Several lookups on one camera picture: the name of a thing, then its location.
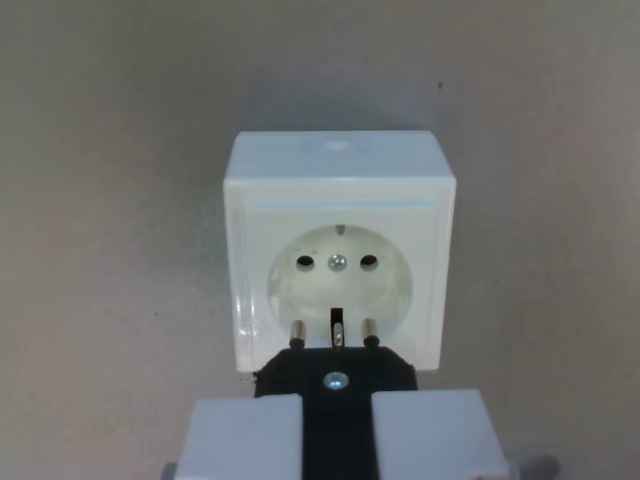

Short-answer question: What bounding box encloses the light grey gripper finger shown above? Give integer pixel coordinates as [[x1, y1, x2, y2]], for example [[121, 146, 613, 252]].
[[370, 389, 514, 480], [162, 396, 305, 480]]

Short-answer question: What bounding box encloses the black two-pin power plug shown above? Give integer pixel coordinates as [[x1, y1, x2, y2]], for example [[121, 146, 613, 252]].
[[252, 318, 420, 480]]

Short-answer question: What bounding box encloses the white wall socket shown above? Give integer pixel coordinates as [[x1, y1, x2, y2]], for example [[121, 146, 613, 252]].
[[222, 130, 459, 374]]

